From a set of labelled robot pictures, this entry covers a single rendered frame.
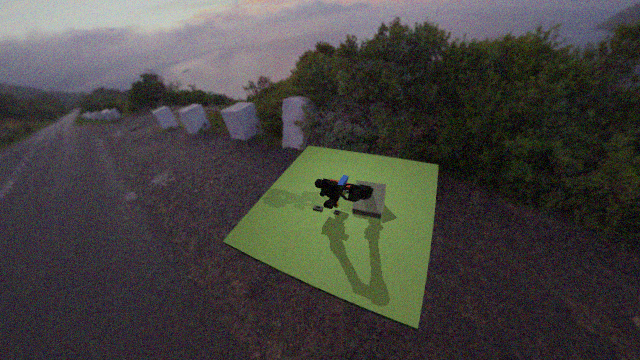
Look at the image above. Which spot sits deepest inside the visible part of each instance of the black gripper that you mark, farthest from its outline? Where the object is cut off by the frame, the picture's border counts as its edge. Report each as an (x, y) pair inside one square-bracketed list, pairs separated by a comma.
[(332, 201)]

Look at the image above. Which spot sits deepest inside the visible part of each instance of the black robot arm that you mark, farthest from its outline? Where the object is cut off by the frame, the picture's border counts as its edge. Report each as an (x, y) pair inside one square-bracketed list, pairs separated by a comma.
[(356, 192)]

